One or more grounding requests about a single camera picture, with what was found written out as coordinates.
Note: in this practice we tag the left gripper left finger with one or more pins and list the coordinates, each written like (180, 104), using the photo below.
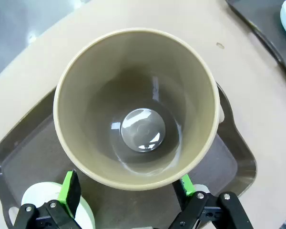
(69, 190)

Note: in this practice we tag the tan tall cup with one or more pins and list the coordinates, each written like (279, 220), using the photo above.
(97, 95)

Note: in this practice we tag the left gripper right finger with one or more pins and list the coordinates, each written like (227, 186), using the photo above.
(195, 210)

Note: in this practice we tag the mint green bowl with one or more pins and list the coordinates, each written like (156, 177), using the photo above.
(40, 190)

